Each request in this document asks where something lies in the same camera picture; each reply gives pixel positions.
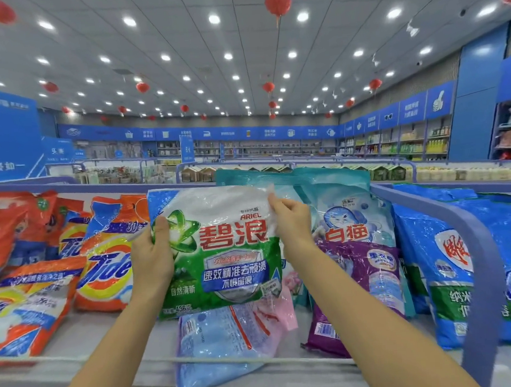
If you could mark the person's right forearm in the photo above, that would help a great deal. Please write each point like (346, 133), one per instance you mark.
(379, 331)

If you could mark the ceiling spotlights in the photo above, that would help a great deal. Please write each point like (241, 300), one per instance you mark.
(215, 19)

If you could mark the purple detergent bag white label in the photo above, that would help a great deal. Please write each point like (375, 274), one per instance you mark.
(358, 280)

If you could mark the small blue hanging sign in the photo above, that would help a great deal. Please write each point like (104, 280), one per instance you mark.
(187, 148)

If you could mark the teal Baimao bag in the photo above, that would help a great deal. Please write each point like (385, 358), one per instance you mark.
(344, 211)

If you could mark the row of pale bottles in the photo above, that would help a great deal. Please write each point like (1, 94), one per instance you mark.
(472, 172)

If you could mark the far wall racks with goods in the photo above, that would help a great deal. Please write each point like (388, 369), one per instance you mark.
(261, 147)

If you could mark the row of green boxes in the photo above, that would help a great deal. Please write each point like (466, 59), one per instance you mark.
(228, 171)

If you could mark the large orange detergent bag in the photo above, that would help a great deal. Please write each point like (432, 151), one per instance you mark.
(27, 303)
(72, 237)
(111, 253)

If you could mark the person's left forearm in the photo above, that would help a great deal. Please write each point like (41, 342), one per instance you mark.
(110, 367)

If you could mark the person's left hand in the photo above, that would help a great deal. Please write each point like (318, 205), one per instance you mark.
(152, 261)

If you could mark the grey shelf with blue frame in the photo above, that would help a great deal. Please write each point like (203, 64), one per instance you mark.
(99, 329)

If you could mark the small orange detergent bag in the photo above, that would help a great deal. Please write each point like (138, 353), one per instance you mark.
(32, 215)

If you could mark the pale blue detergent bag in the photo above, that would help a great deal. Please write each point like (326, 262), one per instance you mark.
(218, 342)

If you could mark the blue aisle sign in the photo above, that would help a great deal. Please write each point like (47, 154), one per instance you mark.
(3, 135)

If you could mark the hanging red lanterns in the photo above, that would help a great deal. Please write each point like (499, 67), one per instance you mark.
(278, 2)

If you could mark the blue wall sign band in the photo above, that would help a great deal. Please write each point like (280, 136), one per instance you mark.
(234, 132)

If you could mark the person's right hand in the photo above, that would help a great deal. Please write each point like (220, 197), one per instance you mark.
(293, 225)

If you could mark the clear green-print detergent bag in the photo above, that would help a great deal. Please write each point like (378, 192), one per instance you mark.
(224, 246)

